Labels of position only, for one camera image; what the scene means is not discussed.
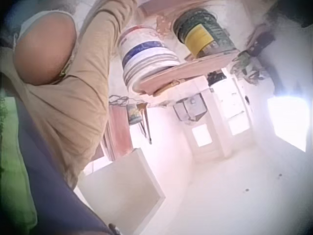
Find thin black rod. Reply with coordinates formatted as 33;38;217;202
138;107;154;145

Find small paint bucket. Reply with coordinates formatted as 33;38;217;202
126;103;143;126

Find red-brown wooden boards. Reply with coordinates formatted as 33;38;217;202
101;104;134;163

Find wooden plank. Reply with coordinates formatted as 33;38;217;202
138;49;242;95

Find white bucket with blue stripe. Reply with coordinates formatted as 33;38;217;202
118;25;182;93

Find small black box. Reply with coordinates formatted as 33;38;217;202
207;70;226;87

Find white flat panel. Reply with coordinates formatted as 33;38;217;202
77;147;167;214

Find white door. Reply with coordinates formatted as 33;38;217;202
219;70;254;137

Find dark green bucket yellow label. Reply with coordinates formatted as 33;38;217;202
173;8;239;60

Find green sheet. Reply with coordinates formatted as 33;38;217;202
0;90;38;235

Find metal frame lantern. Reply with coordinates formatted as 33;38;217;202
173;94;209;123

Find tangled dark cables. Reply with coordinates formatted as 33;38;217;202
108;94;138;107

